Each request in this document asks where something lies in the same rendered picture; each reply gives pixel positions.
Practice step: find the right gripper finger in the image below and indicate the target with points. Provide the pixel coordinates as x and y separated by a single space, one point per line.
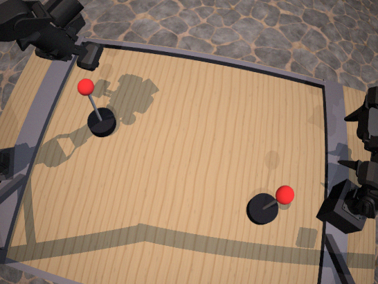
351 164
354 115

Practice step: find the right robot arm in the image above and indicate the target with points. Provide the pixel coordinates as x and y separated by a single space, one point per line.
363 201

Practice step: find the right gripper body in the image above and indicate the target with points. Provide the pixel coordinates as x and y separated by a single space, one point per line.
368 171

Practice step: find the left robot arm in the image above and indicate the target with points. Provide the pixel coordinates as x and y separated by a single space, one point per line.
17 22

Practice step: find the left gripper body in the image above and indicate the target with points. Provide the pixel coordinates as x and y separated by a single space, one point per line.
88 54

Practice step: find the black metal gantry frame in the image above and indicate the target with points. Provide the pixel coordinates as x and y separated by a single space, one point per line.
334 252

